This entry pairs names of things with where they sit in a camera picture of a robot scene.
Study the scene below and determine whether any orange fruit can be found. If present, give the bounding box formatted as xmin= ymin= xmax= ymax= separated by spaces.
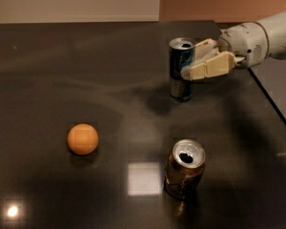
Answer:
xmin=67 ymin=124 xmax=99 ymax=156

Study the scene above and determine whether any brown open soda can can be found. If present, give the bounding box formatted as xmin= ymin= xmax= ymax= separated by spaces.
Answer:
xmin=164 ymin=139 xmax=206 ymax=200

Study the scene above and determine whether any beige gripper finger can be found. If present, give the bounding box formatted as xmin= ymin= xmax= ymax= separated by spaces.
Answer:
xmin=194 ymin=38 xmax=218 ymax=63
xmin=180 ymin=52 xmax=243 ymax=80

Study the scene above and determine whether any blue silver redbull can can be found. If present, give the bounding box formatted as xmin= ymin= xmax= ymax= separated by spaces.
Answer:
xmin=169 ymin=37 xmax=194 ymax=103

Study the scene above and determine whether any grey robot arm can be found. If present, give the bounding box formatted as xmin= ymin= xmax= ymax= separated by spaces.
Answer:
xmin=181 ymin=11 xmax=286 ymax=81

